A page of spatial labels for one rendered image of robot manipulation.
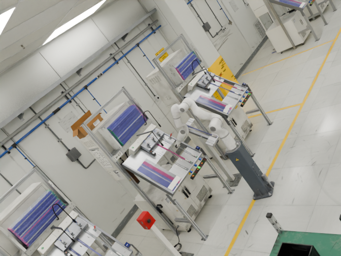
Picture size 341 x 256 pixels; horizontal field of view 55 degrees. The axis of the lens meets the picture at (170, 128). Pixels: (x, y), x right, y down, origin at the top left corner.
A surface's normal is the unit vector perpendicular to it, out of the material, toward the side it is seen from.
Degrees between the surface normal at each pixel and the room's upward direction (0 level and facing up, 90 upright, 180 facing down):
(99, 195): 90
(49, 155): 90
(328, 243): 0
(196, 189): 90
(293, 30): 90
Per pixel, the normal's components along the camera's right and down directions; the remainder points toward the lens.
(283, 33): -0.53, 0.62
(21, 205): 0.62, -0.18
